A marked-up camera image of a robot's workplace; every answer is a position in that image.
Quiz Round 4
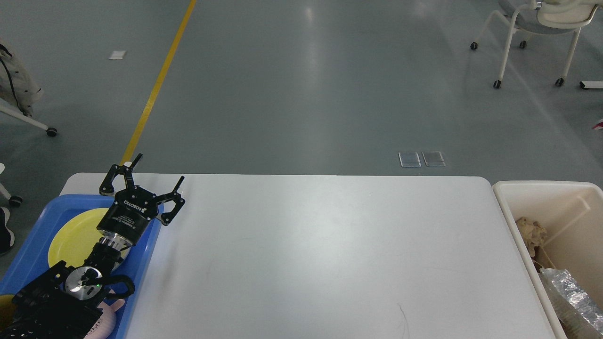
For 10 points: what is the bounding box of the aluminium foil tray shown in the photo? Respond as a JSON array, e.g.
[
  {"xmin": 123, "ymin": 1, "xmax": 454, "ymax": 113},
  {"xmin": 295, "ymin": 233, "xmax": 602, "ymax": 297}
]
[{"xmin": 539, "ymin": 268, "xmax": 603, "ymax": 339}]

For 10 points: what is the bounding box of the right clear floor plate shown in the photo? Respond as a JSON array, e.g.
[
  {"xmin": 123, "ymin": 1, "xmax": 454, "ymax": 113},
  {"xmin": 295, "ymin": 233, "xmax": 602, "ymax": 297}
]
[{"xmin": 422, "ymin": 152, "xmax": 446, "ymax": 167}]

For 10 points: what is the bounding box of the blue ceramic mug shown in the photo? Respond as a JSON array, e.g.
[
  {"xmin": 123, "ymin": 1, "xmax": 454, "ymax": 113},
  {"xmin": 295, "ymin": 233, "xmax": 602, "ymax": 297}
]
[{"xmin": 0, "ymin": 294, "xmax": 16, "ymax": 332}]

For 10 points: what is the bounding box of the yellow plastic plate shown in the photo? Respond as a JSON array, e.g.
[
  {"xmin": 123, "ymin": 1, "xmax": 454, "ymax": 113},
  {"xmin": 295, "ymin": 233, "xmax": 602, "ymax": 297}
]
[{"xmin": 47, "ymin": 208, "xmax": 108, "ymax": 267}]

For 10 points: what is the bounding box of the chair with beige coat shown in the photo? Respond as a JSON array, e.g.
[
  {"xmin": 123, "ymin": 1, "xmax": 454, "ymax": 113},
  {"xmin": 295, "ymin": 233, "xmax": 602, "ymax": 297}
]
[{"xmin": 0, "ymin": 41, "xmax": 58, "ymax": 137}]

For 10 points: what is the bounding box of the white office chair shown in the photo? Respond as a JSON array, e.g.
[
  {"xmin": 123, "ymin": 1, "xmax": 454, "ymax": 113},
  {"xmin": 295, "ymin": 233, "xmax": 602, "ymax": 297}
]
[{"xmin": 470, "ymin": 0, "xmax": 602, "ymax": 89}]

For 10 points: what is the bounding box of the person in black trousers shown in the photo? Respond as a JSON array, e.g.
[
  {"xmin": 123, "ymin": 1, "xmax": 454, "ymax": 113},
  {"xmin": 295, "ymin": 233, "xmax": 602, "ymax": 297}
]
[{"xmin": 0, "ymin": 207, "xmax": 15, "ymax": 256}]

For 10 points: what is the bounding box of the brown paper ball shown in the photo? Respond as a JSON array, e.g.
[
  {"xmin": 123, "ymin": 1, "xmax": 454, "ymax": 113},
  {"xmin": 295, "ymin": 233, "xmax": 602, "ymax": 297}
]
[{"xmin": 515, "ymin": 217, "xmax": 548, "ymax": 258}]

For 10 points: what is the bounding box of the clear floor plate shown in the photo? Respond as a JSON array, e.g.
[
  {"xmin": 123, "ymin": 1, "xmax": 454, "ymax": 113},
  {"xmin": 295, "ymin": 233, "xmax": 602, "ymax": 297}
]
[
  {"xmin": 398, "ymin": 152, "xmax": 422, "ymax": 168},
  {"xmin": 422, "ymin": 152, "xmax": 446, "ymax": 167}
]

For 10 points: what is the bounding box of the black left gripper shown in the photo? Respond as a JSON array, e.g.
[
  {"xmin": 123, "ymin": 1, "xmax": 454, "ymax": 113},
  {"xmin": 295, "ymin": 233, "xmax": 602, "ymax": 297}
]
[{"xmin": 96, "ymin": 153, "xmax": 186, "ymax": 246}]

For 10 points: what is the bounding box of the white chair base right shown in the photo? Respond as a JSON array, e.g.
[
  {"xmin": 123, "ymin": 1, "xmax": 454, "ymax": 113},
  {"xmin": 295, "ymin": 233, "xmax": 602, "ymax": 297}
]
[{"xmin": 579, "ymin": 80, "xmax": 603, "ymax": 90}]

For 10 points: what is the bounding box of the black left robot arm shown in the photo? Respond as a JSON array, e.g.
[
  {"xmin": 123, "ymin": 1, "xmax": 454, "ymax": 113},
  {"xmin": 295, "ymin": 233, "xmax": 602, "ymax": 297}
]
[{"xmin": 1, "ymin": 154, "xmax": 185, "ymax": 339}]

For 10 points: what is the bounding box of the left clear floor plate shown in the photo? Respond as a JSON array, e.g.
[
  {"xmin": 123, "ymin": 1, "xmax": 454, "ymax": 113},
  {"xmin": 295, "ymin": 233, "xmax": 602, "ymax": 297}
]
[{"xmin": 398, "ymin": 152, "xmax": 422, "ymax": 168}]

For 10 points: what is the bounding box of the beige plastic bin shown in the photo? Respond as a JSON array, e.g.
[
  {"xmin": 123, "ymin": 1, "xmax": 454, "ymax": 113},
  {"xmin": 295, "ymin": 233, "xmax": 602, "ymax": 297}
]
[{"xmin": 492, "ymin": 180, "xmax": 603, "ymax": 339}]

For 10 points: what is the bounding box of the pink ceramic mug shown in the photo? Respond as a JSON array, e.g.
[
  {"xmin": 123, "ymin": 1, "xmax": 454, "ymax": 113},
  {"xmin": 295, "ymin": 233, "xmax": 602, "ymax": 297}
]
[{"xmin": 84, "ymin": 299, "xmax": 125, "ymax": 339}]

